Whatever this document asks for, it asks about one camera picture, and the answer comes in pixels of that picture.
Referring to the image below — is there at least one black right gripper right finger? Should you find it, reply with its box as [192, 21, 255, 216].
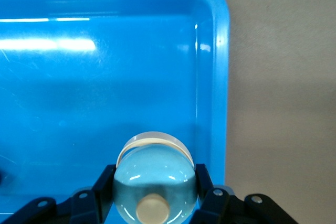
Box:
[188, 163, 300, 224]

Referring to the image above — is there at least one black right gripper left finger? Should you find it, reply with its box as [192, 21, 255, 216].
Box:
[0, 164, 117, 224]

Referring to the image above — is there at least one blue call bell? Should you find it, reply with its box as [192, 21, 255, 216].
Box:
[115, 131, 198, 224]

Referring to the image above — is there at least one blue plastic tray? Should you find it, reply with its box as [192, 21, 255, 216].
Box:
[0, 0, 231, 224]

